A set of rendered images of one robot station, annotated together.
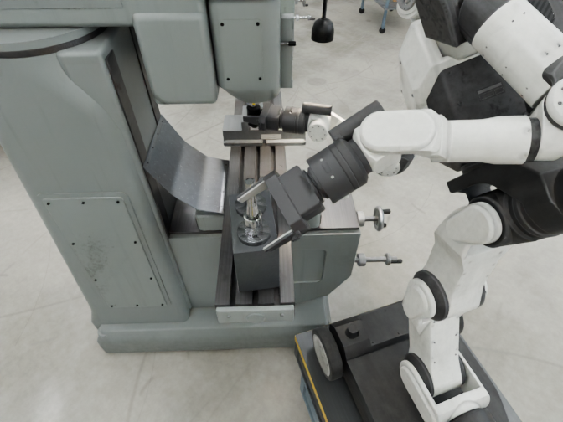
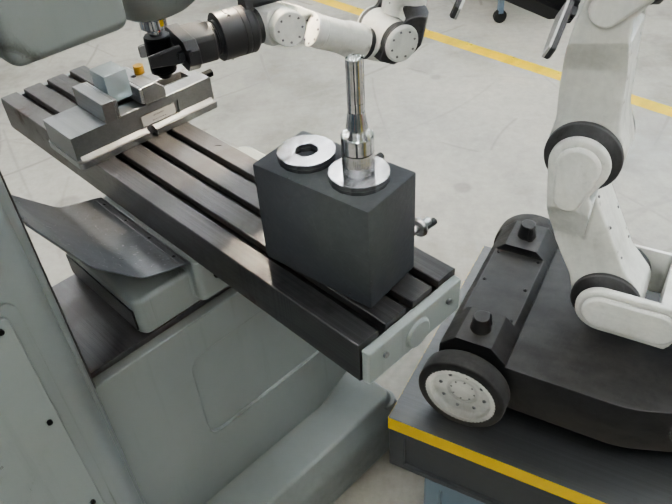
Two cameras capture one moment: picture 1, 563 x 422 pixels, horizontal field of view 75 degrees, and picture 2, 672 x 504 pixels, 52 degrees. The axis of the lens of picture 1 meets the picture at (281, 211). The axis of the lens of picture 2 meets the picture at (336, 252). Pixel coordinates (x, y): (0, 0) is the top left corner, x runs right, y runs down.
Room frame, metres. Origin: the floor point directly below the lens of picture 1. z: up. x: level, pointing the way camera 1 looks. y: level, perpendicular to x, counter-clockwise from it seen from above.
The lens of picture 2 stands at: (0.02, 0.65, 1.75)
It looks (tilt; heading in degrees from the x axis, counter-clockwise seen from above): 40 degrees down; 319
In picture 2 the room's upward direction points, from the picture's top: 4 degrees counter-clockwise
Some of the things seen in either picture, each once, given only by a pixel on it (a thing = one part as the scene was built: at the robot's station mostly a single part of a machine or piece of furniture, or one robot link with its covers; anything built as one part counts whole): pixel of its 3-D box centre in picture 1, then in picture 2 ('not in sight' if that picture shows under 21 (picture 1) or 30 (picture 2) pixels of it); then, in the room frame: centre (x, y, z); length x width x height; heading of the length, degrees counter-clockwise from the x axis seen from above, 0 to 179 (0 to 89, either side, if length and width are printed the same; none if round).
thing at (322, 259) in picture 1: (267, 248); (234, 332); (1.11, 0.07, 0.49); 0.80 x 0.30 x 0.60; 92
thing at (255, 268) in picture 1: (254, 239); (336, 213); (0.68, 0.08, 1.09); 0.22 x 0.12 x 0.20; 8
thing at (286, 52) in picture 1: (286, 53); not in sight; (1.12, -0.02, 1.45); 0.04 x 0.04 x 0.21; 2
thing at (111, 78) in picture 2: not in sight; (111, 82); (1.35, 0.10, 1.10); 0.06 x 0.05 x 0.06; 1
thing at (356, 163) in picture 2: (253, 223); (358, 155); (0.64, 0.07, 1.21); 0.05 x 0.05 x 0.05
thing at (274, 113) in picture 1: (279, 119); (208, 41); (1.09, 0.01, 1.23); 0.13 x 0.12 x 0.10; 167
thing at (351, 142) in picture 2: (252, 215); (357, 136); (0.64, 0.07, 1.24); 0.05 x 0.05 x 0.01
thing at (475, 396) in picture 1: (441, 383); (633, 290); (0.42, -0.52, 0.68); 0.21 x 0.20 x 0.13; 19
